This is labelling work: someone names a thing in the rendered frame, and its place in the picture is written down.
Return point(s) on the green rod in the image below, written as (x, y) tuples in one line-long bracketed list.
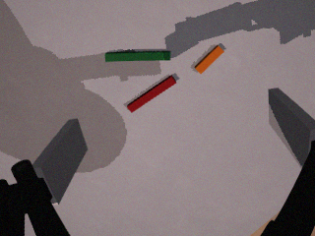
[(137, 56)]

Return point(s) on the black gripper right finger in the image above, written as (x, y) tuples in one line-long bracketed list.
[(296, 129)]

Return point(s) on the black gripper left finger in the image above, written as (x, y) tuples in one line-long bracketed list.
[(42, 185)]

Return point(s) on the red rod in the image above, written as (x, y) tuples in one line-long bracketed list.
[(151, 93)]

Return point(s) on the orange rod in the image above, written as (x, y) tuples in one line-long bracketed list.
[(213, 55)]

